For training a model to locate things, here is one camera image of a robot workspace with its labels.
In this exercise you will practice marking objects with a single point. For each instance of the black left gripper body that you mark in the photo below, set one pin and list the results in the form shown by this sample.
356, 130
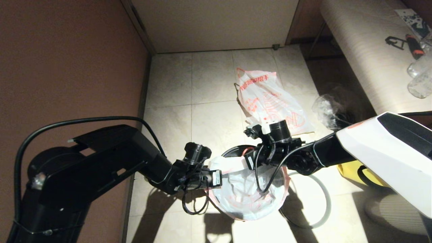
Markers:
195, 177

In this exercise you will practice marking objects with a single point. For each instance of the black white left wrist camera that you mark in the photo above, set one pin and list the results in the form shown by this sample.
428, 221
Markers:
197, 153

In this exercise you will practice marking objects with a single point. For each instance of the white door panel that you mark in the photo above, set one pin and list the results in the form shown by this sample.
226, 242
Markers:
216, 23

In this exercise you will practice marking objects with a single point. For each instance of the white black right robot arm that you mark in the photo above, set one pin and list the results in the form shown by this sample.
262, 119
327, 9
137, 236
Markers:
378, 155

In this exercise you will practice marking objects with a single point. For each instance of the white red-printed trash bag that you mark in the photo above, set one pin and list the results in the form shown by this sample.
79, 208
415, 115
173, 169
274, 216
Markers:
270, 98

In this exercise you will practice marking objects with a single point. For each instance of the crumpled clear plastic bag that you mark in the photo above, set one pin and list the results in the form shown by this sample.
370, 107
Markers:
325, 108

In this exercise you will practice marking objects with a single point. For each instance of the small metal door stop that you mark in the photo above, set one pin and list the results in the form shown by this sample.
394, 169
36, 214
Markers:
275, 47

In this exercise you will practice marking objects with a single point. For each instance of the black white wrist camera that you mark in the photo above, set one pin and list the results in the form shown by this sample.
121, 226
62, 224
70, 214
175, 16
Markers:
197, 153
275, 131

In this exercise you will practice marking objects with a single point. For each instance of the beige ribbed stool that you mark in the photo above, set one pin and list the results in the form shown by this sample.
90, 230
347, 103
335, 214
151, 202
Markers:
391, 212

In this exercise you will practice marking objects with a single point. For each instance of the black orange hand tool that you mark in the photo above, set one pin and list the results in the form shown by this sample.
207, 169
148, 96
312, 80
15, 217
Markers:
415, 47

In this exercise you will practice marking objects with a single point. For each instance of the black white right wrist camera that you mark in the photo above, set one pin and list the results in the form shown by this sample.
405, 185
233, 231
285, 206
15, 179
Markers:
275, 131

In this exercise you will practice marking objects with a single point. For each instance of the white plastic bag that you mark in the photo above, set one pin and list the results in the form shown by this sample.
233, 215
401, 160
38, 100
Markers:
243, 195

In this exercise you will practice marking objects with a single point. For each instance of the yellow fabric tote bag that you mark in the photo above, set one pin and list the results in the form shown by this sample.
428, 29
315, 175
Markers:
357, 172

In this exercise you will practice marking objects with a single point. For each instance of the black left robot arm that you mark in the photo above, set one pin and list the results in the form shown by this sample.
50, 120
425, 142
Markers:
84, 182

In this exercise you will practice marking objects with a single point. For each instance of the clear plastic bottle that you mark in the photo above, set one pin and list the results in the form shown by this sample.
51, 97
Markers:
422, 85
418, 68

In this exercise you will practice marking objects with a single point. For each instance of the beige wood-grain table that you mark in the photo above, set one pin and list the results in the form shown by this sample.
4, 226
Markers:
364, 50

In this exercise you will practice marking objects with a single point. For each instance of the blue white printed paper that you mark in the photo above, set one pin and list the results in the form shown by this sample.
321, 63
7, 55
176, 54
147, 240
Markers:
414, 23

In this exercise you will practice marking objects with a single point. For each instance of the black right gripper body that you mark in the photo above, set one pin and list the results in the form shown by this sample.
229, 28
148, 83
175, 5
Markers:
273, 153

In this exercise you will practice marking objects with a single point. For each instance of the black metal clip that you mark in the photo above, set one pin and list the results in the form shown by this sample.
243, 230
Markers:
391, 42

